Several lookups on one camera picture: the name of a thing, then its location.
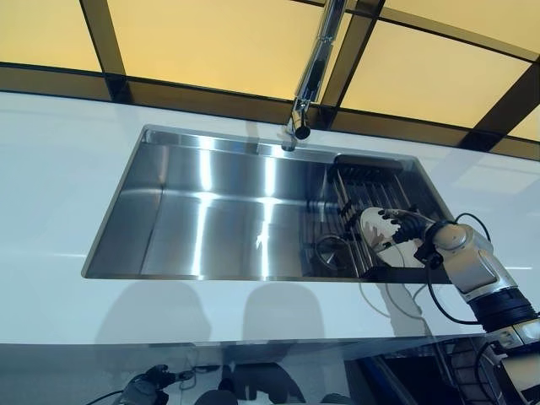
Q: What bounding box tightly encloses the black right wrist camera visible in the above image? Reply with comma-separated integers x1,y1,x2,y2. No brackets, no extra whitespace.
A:
413,244,444,269

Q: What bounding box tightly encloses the dark robot left hand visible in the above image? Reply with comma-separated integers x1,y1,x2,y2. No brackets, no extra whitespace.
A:
120,364,178,405

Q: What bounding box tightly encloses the chrome gooseneck faucet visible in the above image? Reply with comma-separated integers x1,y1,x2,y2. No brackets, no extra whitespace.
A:
283,0,349,152

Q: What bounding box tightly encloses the stainless steel sink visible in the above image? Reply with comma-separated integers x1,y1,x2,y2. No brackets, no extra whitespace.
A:
81,124,456,284

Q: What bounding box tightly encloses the black dish drying rack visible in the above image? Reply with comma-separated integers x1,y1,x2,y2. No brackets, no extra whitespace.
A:
299,154,455,284

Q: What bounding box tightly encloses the white glossy cabinet front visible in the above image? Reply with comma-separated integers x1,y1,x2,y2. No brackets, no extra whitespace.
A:
0,337,427,405

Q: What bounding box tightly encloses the dark robot right hand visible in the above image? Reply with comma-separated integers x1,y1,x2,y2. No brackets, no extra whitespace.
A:
379,208,435,248

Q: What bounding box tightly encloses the round metal sink strainer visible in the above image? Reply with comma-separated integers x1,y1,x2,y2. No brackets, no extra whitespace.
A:
315,235,351,269

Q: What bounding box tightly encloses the yellow window dark frame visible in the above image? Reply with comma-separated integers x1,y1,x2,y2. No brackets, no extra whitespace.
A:
0,0,540,159

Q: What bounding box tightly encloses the beige plate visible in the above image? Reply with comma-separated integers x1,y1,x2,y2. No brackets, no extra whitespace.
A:
359,206,427,269

